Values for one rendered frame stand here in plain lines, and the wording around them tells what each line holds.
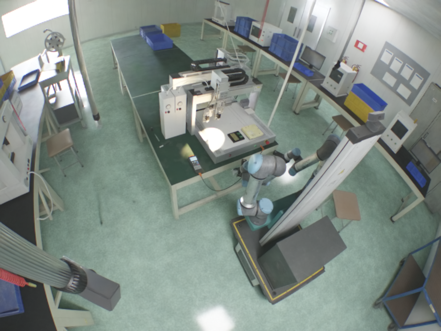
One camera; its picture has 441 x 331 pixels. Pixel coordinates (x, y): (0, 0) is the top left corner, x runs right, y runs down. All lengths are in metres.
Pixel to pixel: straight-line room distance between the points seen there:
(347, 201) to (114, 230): 2.72
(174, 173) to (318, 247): 1.33
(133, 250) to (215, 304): 1.01
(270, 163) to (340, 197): 1.56
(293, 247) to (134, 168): 2.16
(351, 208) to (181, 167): 1.96
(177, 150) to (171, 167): 0.21
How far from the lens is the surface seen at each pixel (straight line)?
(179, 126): 2.04
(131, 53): 4.20
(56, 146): 2.96
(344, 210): 2.55
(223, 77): 1.76
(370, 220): 3.56
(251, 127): 2.11
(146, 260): 2.31
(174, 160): 1.90
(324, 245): 1.74
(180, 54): 3.94
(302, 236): 1.67
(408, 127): 3.58
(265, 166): 1.19
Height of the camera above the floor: 2.22
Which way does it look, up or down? 51 degrees down
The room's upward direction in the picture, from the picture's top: 12 degrees clockwise
